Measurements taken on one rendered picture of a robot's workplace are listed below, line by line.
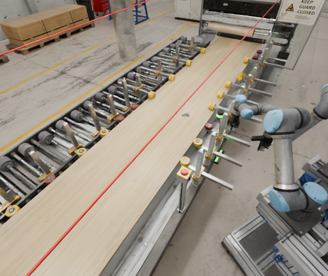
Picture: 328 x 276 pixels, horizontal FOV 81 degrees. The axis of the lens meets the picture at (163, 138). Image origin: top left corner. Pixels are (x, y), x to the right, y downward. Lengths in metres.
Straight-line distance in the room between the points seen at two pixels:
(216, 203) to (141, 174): 1.20
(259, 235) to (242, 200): 0.49
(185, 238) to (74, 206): 1.22
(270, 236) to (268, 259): 0.22
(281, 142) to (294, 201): 0.31
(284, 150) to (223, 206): 1.46
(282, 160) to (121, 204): 1.03
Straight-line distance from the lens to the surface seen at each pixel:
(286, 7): 3.71
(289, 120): 1.15
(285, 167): 1.18
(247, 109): 1.49
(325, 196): 1.30
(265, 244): 2.23
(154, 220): 1.68
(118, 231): 1.39
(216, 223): 2.39
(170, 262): 2.23
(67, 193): 1.64
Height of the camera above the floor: 2.19
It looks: 46 degrees down
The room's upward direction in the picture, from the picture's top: 2 degrees counter-clockwise
